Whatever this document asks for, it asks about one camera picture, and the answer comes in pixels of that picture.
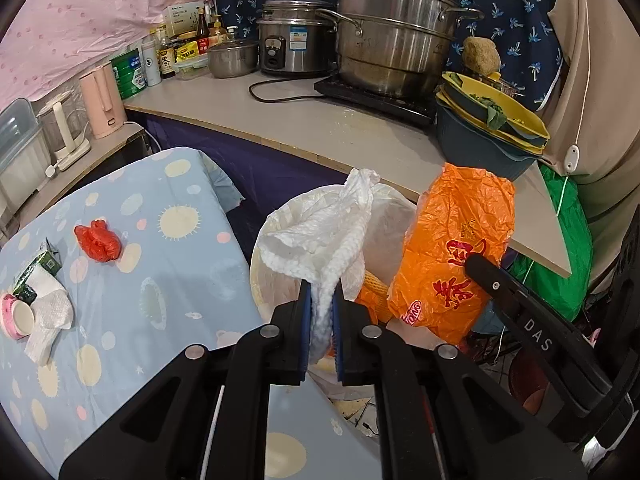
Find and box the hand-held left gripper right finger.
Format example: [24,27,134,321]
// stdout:
[332,282,586,480]

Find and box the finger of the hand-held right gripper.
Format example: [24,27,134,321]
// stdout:
[466,254,613,418]

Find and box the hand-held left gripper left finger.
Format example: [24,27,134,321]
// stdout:
[59,280,313,480]

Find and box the white lined trash bin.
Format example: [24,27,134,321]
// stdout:
[248,185,421,361]

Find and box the orange foam net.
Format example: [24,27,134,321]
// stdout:
[355,269,396,323]

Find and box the white paper towel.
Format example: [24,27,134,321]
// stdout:
[25,264,75,366]
[260,167,383,366]

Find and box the orange plastic bag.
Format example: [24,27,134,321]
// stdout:
[387,162,517,346]

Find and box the green plastic bag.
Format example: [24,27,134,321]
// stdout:
[510,165,593,321]

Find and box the stack of yellow blue basins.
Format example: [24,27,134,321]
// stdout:
[434,71,552,183]

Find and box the red plastic bag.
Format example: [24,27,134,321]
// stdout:
[74,219,123,263]

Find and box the black induction cooktop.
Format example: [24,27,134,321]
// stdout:
[313,76,438,128]

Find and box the beige curtain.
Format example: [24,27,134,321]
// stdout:
[535,0,640,291]

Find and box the green cardboard box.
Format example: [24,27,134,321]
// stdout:
[12,237,63,306]

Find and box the brown loofah sponge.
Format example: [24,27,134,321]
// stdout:
[461,36,502,77]

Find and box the small steel pot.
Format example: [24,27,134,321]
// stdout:
[206,39,261,80]

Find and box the pink paper cup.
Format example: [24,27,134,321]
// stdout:
[0,292,37,342]

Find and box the steel rice cooker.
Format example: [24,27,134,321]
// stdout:
[256,0,341,79]

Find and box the navy printed cloth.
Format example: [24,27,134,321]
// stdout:
[214,0,571,106]

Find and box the dark sauce bottle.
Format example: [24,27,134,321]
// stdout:
[157,30,177,80]

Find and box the pink electric kettle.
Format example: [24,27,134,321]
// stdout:
[79,64,127,139]

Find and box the white bottle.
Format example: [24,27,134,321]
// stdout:
[141,42,163,87]

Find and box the large steel steamer pot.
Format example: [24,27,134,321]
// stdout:
[315,0,486,98]

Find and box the green tin can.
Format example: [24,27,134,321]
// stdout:
[110,50,148,101]

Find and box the tall dark bottle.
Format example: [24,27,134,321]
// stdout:
[195,7,211,56]

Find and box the white electric kettle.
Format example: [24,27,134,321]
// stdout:
[37,92,92,171]

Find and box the lidded plastic dish rack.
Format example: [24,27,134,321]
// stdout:
[0,97,53,216]

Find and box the pink dotted cloth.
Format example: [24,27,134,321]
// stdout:
[0,0,221,116]

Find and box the black power cable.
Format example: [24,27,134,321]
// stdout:
[248,77,331,106]

